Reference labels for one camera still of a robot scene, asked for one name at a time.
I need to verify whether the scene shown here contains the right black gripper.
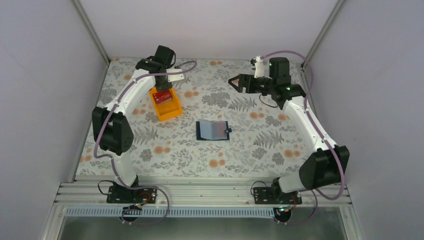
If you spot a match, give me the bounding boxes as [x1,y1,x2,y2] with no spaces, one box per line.
[228,73,276,95]

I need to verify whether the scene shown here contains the red credit card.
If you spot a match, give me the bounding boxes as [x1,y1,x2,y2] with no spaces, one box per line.
[152,90,173,105]

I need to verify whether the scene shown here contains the blue card holder wallet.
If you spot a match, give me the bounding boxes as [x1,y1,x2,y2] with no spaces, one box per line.
[195,119,232,141]

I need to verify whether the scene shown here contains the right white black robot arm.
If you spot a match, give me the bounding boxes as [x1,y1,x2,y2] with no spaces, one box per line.
[228,56,350,204]

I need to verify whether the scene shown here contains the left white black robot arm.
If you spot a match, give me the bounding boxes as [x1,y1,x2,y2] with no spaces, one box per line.
[91,45,184,203]

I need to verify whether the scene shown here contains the orange plastic bin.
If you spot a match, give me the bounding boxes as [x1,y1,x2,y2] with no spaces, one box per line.
[149,87,183,122]

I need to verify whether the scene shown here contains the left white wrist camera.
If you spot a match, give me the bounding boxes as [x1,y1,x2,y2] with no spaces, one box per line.
[166,68,185,83]

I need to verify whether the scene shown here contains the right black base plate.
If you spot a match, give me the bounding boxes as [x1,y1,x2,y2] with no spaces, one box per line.
[252,187,303,205]

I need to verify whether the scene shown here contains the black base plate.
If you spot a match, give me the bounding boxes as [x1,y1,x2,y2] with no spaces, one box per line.
[252,187,303,205]
[106,185,157,204]

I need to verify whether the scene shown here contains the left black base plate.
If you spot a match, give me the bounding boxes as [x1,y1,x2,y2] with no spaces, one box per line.
[106,185,157,204]

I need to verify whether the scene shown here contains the aluminium mounting rail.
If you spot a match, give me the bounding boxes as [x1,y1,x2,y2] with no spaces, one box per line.
[52,175,353,208]

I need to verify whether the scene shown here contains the grey slotted cable duct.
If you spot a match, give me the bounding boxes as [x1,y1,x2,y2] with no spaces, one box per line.
[65,206,275,219]

